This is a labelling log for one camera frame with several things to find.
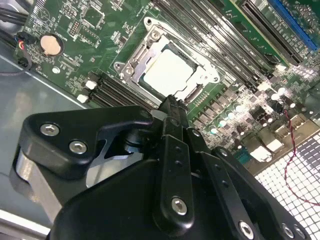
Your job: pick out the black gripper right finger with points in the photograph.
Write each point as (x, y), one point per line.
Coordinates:
(220, 190)

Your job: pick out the metal socket cover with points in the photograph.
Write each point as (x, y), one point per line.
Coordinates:
(137, 71)

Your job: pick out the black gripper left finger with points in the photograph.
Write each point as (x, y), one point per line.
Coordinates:
(75, 120)

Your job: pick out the silver CPU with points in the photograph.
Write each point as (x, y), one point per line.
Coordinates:
(170, 72)

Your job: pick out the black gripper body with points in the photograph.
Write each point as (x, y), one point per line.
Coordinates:
(112, 212)

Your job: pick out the metal locking lever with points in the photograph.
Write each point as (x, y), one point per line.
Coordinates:
(182, 38)
(147, 90)

